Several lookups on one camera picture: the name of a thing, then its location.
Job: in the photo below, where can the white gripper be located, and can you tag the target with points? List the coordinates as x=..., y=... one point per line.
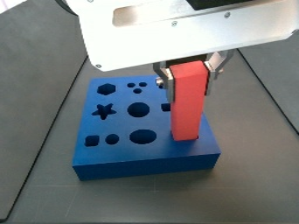
x=134, y=32

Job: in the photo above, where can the red rectangular foam block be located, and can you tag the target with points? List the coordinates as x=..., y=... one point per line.
x=190, y=82

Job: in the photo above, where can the blue foam shape board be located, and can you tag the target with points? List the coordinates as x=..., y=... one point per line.
x=125, y=135

